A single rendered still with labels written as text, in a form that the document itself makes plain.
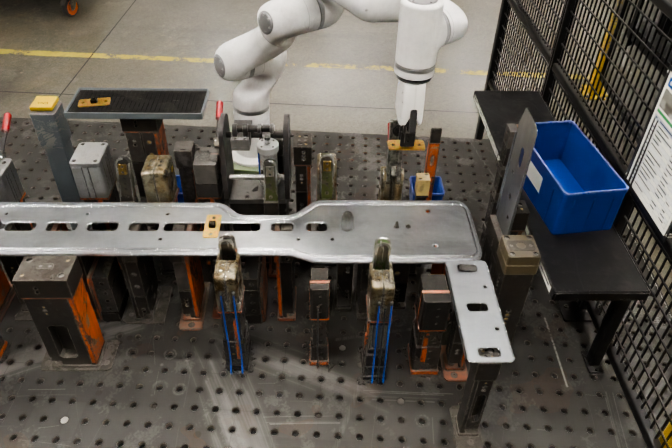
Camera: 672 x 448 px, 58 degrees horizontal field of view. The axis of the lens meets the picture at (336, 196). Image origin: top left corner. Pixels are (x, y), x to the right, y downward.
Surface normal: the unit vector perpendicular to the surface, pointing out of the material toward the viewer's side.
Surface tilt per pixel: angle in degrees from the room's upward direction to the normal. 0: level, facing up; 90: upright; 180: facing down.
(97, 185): 90
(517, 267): 89
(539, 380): 0
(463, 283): 0
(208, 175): 90
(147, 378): 0
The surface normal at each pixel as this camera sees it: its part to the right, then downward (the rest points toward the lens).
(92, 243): 0.02, -0.77
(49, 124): 0.02, 0.63
